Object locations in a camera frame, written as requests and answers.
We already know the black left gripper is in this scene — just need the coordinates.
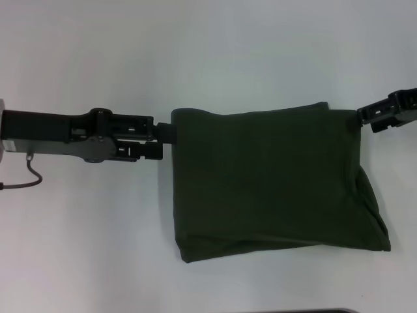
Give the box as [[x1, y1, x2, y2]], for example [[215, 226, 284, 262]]
[[1, 107, 179, 164]]

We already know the left gripper dark cable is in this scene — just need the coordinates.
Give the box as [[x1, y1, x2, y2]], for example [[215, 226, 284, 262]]
[[0, 152, 44, 190]]

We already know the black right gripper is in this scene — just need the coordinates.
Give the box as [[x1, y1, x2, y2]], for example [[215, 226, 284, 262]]
[[356, 87, 417, 134]]

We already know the dark green FREE t-shirt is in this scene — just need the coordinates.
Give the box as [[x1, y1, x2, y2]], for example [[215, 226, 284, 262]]
[[171, 101, 392, 265]]

